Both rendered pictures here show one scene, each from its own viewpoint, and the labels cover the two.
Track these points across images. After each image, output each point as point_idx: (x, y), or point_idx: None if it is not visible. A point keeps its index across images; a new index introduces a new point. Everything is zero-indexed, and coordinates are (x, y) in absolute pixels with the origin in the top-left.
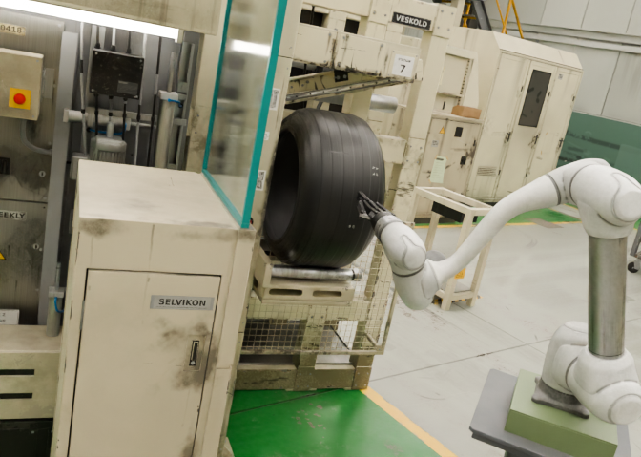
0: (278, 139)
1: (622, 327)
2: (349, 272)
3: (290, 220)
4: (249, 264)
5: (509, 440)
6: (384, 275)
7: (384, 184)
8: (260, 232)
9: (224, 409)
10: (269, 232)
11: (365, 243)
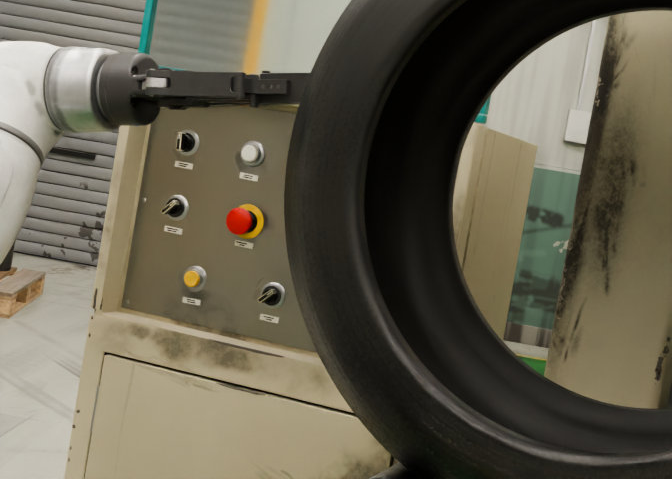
0: (606, 36)
1: None
2: (371, 477)
3: (456, 251)
4: (119, 128)
5: None
6: None
7: (344, 42)
8: (550, 342)
9: (78, 391)
10: (649, 409)
11: (292, 278)
